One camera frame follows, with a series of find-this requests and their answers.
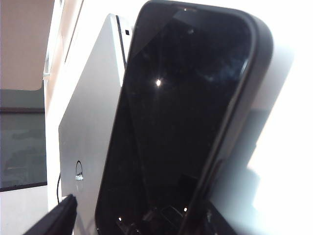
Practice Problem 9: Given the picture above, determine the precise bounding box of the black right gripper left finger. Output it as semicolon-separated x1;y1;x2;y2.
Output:
23;194;78;235

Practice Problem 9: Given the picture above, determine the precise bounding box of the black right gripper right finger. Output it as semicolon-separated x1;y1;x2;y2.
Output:
195;202;243;235

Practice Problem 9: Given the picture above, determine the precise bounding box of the black charging cable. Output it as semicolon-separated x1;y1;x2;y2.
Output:
56;172;63;204

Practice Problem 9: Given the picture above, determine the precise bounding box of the black smartphone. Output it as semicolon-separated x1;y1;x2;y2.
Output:
94;0;274;235

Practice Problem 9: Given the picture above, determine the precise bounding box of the silver Dell laptop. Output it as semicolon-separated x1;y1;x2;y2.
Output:
58;13;134;235

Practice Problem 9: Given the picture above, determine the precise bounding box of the brown fabric desk divider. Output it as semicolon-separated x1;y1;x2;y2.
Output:
0;0;55;92

